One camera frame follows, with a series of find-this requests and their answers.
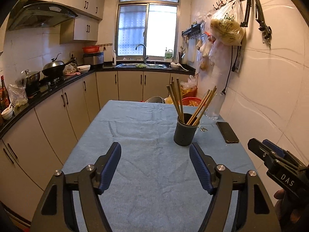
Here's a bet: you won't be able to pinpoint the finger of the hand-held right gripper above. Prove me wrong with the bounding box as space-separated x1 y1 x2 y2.
247 138 276 172
262 139 303 169

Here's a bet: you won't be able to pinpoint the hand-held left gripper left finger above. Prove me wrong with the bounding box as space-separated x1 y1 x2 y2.
30 142 122 232

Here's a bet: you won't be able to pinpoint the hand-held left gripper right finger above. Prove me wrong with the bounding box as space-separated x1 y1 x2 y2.
189 142 282 232

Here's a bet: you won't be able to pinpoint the black perforated utensil holder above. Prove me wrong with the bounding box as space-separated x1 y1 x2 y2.
173 115 199 147

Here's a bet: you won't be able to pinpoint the group of wooden chopsticks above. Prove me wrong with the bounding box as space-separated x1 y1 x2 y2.
166 78 217 126

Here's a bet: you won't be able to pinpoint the person's right hand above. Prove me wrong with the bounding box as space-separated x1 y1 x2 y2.
274 189 302 223

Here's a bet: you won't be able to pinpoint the black smartphone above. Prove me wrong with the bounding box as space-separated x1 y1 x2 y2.
216 121 240 144

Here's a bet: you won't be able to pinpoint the blue table towel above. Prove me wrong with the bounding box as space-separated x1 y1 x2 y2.
60 100 257 232

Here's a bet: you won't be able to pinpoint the clear glass pitcher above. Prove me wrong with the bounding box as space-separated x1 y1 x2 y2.
205 90 226 121

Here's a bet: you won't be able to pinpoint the red plastic basket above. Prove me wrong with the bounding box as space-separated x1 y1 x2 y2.
181 97 202 107

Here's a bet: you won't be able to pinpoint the steel basin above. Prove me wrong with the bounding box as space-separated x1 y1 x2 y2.
145 96 167 104

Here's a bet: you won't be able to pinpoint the beige base cabinets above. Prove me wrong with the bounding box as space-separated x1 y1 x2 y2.
0 71 196 223

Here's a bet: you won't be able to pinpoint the clear plastic bag of snacks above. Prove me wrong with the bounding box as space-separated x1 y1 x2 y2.
180 75 198 96

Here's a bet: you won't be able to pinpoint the white power strip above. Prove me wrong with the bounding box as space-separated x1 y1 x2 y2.
231 46 242 73

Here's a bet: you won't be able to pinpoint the black kitchen countertop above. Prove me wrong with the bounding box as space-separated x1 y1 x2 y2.
0 63 196 139

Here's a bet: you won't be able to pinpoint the steel sink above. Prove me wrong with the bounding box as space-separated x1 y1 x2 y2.
115 63 167 68

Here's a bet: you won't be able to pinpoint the black gas stove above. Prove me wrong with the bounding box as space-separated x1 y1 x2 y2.
39 76 70 89

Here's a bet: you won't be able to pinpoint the plastic bag of food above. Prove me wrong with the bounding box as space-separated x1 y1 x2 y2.
63 63 81 76

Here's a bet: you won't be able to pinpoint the white ladle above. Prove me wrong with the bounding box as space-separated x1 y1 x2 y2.
170 62 189 72

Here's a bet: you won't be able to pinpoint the steel countertop appliance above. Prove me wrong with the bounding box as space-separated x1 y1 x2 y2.
83 52 105 66

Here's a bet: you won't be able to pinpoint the black wok with lid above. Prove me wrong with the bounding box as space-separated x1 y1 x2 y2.
42 53 69 78

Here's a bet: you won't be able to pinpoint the small hanging plastic bags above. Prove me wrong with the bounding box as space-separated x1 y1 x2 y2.
196 24 230 70

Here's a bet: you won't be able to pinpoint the white cutting board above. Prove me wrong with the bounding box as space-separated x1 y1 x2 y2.
188 39 195 62

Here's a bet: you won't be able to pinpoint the crumpled clear plastic bag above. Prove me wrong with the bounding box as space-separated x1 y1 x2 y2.
8 83 29 107

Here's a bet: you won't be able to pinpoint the small white bowl with spoon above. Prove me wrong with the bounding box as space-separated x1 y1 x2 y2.
1 104 14 120

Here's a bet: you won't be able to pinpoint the red plastic basin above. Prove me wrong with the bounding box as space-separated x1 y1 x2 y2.
82 45 100 54

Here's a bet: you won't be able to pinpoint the steel faucet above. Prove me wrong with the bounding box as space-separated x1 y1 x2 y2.
135 44 149 64

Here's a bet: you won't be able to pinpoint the steel cooking pot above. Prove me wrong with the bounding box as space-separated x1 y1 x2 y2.
23 70 41 87

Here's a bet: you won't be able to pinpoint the large hanging plastic bag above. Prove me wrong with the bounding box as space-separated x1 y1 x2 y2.
209 0 246 46

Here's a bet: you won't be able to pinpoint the dark sauce bottle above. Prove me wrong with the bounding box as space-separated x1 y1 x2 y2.
0 75 11 112

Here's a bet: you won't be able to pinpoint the kitchen window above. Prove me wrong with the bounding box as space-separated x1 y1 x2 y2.
115 0 181 59

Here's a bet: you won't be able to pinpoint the glass range hood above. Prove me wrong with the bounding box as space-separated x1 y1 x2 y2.
7 1 79 31

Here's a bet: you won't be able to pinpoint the black power cable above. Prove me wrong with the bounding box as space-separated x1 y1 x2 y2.
222 46 236 95

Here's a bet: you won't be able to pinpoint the black wall shelf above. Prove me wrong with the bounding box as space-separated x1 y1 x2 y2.
182 24 203 39

